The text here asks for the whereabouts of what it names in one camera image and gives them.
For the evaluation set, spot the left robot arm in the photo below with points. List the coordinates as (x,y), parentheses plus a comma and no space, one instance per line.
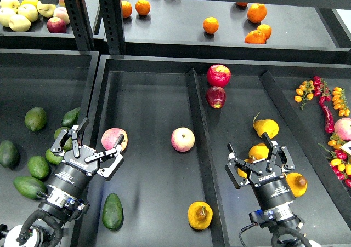
(62,200)

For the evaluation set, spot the yellow pear right cluster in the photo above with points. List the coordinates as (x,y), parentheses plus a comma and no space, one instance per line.
(297,183)

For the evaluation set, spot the yellow apple with stem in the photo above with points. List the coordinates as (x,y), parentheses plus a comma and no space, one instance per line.
(46,10)

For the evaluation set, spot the dark red apple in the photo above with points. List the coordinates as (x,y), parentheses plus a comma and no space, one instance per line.
(216,97)

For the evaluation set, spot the black divided centre tray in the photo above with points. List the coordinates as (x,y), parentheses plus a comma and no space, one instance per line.
(151,97)

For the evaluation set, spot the green avocado under gripper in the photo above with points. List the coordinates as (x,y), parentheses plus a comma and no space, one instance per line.
(63,138)

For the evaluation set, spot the pink peach on shelf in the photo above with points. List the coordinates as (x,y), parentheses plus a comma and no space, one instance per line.
(61,12)

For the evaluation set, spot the yellow pear cluster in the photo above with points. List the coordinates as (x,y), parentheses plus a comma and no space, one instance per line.
(297,183)
(242,174)

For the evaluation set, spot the green avocado lower middle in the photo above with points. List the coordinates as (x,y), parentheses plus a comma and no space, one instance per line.
(38,167)

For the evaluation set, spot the orange on shelf front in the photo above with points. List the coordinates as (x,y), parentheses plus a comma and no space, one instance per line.
(255,37)

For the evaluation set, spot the pink apple left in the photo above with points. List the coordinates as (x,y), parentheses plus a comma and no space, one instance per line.
(110,137)

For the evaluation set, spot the black shelf post left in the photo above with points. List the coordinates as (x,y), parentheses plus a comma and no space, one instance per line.
(79,24)

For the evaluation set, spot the yellow pear upper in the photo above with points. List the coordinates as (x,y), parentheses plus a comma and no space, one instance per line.
(268,126)

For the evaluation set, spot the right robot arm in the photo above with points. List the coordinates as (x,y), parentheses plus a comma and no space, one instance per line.
(284,226)

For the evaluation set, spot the black left tray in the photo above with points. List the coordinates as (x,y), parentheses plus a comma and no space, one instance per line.
(56,81)

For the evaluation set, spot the orange on shelf right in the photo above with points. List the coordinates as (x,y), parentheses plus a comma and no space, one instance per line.
(266,29)

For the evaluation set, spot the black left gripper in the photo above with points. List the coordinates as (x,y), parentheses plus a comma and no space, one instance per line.
(74,174)

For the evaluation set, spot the black shelf post right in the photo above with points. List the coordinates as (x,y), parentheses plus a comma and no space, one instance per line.
(111,11)

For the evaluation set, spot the orange cherry tomato bunch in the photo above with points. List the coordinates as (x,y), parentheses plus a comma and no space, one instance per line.
(304,93)

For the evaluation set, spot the yellow pear with stem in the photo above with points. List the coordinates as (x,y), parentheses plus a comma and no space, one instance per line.
(199,215)

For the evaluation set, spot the black shelf post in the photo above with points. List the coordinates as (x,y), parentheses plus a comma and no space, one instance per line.
(111,11)
(79,24)

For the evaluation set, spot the green avocado bottom left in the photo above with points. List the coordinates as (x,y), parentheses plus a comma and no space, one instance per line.
(29,186)

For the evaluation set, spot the yellow pear left cluster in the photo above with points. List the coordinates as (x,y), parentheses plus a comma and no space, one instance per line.
(242,174)

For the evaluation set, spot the green avocado tray edge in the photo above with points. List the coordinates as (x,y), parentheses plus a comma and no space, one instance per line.
(70,118)

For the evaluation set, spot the bright red apple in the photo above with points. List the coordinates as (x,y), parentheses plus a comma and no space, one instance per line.
(218,75)

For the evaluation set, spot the orange tomato bunch right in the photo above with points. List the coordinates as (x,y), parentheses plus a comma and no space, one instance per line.
(340,102)

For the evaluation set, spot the pink apple centre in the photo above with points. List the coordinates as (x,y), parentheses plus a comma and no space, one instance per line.
(182,139)

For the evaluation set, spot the pink apple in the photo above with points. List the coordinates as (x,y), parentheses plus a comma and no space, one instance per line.
(110,137)
(182,139)

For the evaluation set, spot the red cherry tomato bunch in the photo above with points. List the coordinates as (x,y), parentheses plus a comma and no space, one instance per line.
(321,88)

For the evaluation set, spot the dark green avocado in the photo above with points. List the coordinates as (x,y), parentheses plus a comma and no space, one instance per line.
(112,215)

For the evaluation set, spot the green avocado small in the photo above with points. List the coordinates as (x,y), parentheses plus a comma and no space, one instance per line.
(52,158)

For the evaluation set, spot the pink peach right edge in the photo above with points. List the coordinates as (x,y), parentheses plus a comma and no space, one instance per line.
(342,128)

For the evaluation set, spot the red chili pepper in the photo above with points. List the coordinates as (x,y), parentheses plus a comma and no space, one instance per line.
(329,121)

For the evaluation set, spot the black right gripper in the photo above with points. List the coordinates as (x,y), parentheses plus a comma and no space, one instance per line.
(265,176)

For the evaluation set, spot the yellow apple front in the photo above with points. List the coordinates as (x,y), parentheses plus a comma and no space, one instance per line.
(19,23)

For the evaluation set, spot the yellow pear middle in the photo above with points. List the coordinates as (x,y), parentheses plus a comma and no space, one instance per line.
(258,151)

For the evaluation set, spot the red apple on shelf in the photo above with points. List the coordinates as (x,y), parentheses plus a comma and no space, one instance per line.
(56,25)

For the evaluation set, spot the green avocado top left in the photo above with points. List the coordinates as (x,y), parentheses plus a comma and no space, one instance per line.
(35,119)

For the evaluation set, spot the green avocado far left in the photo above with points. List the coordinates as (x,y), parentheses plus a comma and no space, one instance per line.
(9,154)

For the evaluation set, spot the mixed cherry tomatoes lower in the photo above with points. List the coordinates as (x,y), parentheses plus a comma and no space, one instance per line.
(339,160)

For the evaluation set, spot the yellow apple middle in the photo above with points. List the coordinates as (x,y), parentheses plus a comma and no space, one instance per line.
(29,11)

